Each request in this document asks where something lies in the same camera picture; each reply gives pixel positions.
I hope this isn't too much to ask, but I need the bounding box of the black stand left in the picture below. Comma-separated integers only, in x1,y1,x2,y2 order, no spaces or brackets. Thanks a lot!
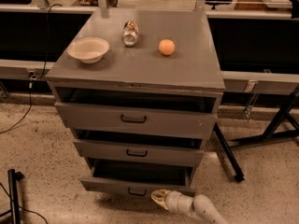
0,169,21,224

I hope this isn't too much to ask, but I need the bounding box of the silver can lying down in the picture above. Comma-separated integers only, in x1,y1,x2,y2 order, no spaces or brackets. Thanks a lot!
121,21,139,47

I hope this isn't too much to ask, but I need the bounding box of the grey drawer cabinet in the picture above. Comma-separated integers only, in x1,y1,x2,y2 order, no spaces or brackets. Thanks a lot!
45,8,226,185

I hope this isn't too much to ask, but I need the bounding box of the grey middle drawer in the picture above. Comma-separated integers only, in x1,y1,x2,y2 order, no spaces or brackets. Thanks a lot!
74,139,203,166

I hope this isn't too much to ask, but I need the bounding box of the orange fruit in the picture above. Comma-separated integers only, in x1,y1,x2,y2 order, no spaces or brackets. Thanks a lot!
158,39,175,56

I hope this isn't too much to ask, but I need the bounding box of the grey workbench rail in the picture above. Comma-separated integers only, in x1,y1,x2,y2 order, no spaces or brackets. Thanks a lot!
0,4,299,95

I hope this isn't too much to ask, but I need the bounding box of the black cable left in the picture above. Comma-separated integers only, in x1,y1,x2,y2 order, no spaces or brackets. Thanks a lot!
0,3,64,135

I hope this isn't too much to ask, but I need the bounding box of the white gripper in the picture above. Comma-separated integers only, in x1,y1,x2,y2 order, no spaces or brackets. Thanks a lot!
150,189,194,216

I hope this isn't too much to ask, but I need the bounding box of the grey drawer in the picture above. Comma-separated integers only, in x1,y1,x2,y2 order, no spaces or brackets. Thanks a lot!
74,139,203,166
80,159,195,197
55,102,217,139

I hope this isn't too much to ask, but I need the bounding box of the black stand frame right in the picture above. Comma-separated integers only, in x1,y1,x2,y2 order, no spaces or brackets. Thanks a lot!
213,86,299,182

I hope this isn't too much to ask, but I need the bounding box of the grey top drawer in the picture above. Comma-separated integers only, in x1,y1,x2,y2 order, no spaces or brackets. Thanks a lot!
55,102,217,139

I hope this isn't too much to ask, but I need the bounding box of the grey bottom drawer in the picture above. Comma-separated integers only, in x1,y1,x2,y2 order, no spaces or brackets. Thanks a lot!
80,159,195,197

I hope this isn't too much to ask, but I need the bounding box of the white bowl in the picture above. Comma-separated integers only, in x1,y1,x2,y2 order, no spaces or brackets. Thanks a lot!
67,37,109,63

